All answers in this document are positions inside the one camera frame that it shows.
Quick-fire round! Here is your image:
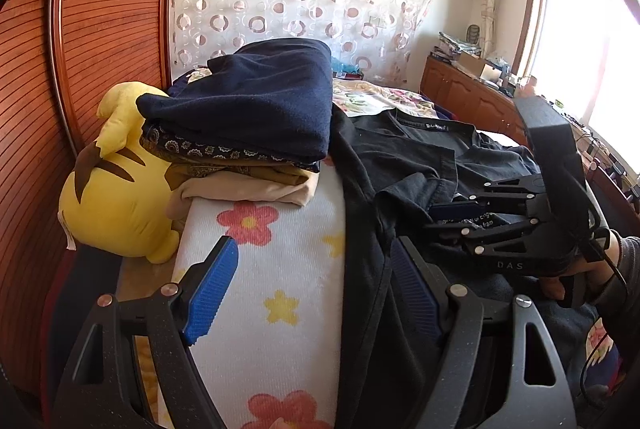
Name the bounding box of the black printed t-shirt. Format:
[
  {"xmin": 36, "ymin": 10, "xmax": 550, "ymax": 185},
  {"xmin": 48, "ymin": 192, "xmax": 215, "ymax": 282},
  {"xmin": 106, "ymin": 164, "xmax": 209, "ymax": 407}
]
[{"xmin": 326, "ymin": 103, "xmax": 601, "ymax": 429}]

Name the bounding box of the person's right hand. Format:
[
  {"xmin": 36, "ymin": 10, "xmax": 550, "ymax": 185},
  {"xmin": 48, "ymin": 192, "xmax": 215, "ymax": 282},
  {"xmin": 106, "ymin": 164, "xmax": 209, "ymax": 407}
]
[{"xmin": 539, "ymin": 231, "xmax": 620, "ymax": 301}]

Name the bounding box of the white flower print towel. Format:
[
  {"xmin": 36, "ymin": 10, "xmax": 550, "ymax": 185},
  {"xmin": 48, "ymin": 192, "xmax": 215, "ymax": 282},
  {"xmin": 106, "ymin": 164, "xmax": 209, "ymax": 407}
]
[{"xmin": 174, "ymin": 163, "xmax": 346, "ymax": 428}]

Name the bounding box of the beige folded garment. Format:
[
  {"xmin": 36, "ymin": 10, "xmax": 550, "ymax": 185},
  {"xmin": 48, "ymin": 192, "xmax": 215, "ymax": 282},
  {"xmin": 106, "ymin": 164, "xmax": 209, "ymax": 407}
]
[{"xmin": 166, "ymin": 171, "xmax": 319, "ymax": 220}]

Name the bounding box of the wooden low cabinet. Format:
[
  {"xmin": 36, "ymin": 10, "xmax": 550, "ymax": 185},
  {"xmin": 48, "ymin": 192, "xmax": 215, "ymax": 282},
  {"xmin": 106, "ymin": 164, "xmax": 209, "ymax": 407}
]
[{"xmin": 418, "ymin": 54, "xmax": 640, "ymax": 215}]

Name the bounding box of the mustard folded garment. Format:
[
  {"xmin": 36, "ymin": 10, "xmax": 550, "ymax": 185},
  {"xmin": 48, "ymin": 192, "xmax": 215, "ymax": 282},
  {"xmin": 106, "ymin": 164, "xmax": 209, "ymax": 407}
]
[{"xmin": 165, "ymin": 160, "xmax": 314, "ymax": 190}]

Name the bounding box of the yellow pikachu plush toy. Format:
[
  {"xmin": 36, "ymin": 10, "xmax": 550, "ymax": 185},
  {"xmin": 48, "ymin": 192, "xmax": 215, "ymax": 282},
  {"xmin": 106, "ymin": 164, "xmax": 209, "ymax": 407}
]
[{"xmin": 58, "ymin": 82, "xmax": 180, "ymax": 264}]

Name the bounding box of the patterned folded garment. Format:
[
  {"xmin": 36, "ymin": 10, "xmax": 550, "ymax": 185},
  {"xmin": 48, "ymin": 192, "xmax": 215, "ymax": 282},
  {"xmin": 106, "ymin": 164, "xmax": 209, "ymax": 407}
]
[{"xmin": 139, "ymin": 126, "xmax": 320, "ymax": 172}]

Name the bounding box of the cardboard box on cabinet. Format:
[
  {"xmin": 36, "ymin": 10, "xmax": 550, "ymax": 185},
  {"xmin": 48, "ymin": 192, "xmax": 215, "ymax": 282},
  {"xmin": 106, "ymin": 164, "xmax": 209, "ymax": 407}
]
[{"xmin": 456, "ymin": 51, "xmax": 502, "ymax": 82}]

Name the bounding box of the stack of papers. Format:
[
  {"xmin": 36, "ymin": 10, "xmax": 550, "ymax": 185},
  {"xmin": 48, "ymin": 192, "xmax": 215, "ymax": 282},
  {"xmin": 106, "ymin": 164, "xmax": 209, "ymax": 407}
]
[{"xmin": 432, "ymin": 32, "xmax": 480, "ymax": 60}]

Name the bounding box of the navy folded garment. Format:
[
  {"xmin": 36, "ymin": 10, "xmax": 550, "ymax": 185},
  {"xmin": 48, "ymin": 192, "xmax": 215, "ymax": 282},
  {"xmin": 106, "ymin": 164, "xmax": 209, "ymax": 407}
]
[{"xmin": 137, "ymin": 38, "xmax": 333, "ymax": 164}]

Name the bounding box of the blue tissue package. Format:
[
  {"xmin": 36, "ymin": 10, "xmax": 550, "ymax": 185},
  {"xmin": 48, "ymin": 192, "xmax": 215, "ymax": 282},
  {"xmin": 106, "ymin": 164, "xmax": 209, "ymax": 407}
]
[{"xmin": 331, "ymin": 58, "xmax": 363, "ymax": 80}]

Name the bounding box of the window with wooden frame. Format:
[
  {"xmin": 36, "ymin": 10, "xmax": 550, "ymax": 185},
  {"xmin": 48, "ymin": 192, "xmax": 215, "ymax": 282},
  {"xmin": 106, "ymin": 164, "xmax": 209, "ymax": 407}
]
[{"xmin": 520, "ymin": 0, "xmax": 639, "ymax": 170}]

